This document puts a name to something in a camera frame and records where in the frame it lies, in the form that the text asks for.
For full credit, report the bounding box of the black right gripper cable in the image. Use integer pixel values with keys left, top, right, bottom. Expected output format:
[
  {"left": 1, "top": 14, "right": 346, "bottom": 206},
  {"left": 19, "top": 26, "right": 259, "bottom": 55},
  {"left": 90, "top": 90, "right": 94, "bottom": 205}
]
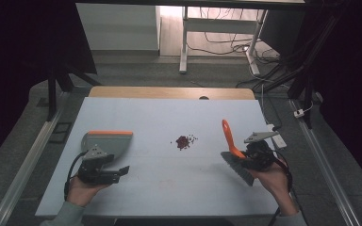
[{"left": 267, "top": 150, "right": 294, "bottom": 226}]

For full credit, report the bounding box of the orange brush with grey bristles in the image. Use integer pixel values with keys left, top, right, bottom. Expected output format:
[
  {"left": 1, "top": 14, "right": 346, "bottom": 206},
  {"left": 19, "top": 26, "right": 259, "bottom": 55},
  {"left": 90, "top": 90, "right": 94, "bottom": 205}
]
[{"left": 220, "top": 119, "right": 256, "bottom": 187}]

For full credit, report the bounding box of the aluminium rail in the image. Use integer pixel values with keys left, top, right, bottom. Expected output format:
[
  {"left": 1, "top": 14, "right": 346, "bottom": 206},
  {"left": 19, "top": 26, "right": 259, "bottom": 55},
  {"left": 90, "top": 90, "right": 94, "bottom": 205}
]
[
  {"left": 0, "top": 90, "right": 71, "bottom": 226},
  {"left": 288, "top": 98, "right": 362, "bottom": 226}
]

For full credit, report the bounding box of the white board table cover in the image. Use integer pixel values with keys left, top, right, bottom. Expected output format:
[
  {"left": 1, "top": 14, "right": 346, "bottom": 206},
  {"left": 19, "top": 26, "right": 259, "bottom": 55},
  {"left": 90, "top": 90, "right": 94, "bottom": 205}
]
[{"left": 35, "top": 96, "right": 296, "bottom": 218}]

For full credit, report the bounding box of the person's left hand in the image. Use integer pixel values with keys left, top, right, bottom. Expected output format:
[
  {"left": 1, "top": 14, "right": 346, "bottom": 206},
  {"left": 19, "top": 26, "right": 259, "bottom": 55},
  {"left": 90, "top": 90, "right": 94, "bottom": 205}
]
[{"left": 66, "top": 175, "right": 109, "bottom": 208}]

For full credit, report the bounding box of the tangle of floor cables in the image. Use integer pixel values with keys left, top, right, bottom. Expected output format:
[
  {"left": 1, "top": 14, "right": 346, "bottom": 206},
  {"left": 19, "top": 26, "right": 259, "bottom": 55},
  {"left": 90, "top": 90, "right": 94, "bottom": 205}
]
[{"left": 187, "top": 8, "right": 282, "bottom": 65}]

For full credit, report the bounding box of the black metal stand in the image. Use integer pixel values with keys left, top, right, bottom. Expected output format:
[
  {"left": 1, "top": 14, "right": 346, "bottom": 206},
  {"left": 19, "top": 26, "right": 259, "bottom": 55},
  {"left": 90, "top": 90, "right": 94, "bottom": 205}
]
[
  {"left": 45, "top": 60, "right": 102, "bottom": 122},
  {"left": 253, "top": 12, "right": 343, "bottom": 130}
]

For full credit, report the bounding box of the white desk frame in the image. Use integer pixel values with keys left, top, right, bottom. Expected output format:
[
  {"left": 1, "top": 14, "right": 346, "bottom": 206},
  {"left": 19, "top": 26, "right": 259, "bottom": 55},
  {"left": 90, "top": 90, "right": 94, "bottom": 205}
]
[{"left": 178, "top": 6, "right": 270, "bottom": 76}]

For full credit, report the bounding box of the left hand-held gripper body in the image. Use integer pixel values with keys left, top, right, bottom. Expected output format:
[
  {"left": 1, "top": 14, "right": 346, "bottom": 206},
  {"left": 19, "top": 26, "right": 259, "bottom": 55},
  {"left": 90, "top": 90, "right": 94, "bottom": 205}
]
[{"left": 76, "top": 145, "right": 108, "bottom": 186}]

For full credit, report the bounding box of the person's right hand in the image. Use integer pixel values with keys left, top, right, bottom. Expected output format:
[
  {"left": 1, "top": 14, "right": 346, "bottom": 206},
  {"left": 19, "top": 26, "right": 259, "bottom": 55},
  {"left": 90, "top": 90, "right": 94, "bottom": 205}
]
[{"left": 248, "top": 158, "right": 292, "bottom": 202}]

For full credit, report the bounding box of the white cabinet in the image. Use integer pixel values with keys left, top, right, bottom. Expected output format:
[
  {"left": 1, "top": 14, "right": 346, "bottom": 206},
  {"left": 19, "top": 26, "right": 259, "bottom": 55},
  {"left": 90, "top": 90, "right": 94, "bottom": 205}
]
[{"left": 75, "top": 3, "right": 161, "bottom": 52}]

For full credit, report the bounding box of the white power strip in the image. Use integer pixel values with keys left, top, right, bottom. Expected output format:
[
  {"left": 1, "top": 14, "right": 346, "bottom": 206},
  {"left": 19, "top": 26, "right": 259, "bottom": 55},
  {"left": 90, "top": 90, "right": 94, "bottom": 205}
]
[{"left": 266, "top": 123, "right": 288, "bottom": 150}]

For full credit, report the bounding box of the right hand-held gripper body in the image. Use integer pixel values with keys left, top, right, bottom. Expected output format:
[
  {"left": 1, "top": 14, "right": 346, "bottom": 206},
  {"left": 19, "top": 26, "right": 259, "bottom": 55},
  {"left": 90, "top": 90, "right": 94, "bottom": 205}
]
[{"left": 243, "top": 131, "right": 280, "bottom": 172}]

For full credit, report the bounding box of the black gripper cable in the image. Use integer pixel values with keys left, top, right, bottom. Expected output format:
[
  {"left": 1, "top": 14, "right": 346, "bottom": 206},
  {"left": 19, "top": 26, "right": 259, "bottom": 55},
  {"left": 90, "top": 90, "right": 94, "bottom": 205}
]
[
  {"left": 63, "top": 151, "right": 89, "bottom": 202},
  {"left": 267, "top": 150, "right": 294, "bottom": 226}
]

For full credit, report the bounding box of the grey dustpan with orange edge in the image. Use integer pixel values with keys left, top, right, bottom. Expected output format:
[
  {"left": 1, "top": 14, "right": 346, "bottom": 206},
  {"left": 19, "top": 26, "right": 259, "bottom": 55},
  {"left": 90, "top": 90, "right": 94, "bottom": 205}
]
[{"left": 80, "top": 130, "right": 134, "bottom": 164}]

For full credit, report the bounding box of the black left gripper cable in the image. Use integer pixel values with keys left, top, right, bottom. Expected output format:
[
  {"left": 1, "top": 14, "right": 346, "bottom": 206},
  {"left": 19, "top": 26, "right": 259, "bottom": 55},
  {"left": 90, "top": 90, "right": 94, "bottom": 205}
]
[{"left": 63, "top": 151, "right": 89, "bottom": 202}]

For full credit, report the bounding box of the wooden table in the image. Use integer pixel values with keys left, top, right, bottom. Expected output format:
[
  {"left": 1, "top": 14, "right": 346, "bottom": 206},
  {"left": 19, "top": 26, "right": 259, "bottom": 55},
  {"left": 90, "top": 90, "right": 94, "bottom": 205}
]
[{"left": 88, "top": 86, "right": 256, "bottom": 101}]

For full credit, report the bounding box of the pile of red beans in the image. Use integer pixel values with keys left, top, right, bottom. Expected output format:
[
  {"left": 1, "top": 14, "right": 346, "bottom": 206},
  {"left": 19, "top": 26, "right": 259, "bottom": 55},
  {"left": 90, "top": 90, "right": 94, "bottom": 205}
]
[{"left": 170, "top": 134, "right": 199, "bottom": 152}]

